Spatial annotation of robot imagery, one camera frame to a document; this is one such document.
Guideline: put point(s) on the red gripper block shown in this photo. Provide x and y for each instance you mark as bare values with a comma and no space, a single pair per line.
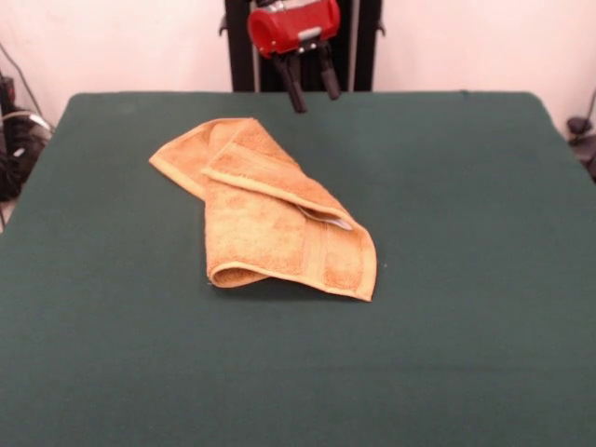
293,28

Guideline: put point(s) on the orange terry towel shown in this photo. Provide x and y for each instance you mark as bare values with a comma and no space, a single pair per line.
261,223

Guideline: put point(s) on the black plug adapter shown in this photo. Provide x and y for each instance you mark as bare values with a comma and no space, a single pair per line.
577,125

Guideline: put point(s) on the dark green table cloth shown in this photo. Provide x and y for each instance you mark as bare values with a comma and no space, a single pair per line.
186,349

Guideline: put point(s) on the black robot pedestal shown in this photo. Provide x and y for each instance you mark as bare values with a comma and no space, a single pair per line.
363,56

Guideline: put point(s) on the black power strip red switch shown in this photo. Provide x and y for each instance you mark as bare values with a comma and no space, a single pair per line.
7,93

